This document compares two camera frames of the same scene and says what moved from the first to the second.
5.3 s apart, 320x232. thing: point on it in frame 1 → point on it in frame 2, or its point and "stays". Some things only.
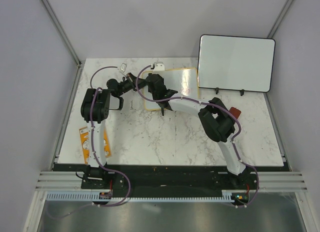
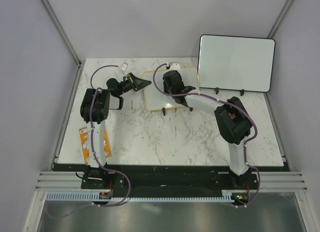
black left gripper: (132, 78) stays
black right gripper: (161, 78) → (164, 86)
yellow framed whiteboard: (185, 81) stays
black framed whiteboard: (236, 62) stays
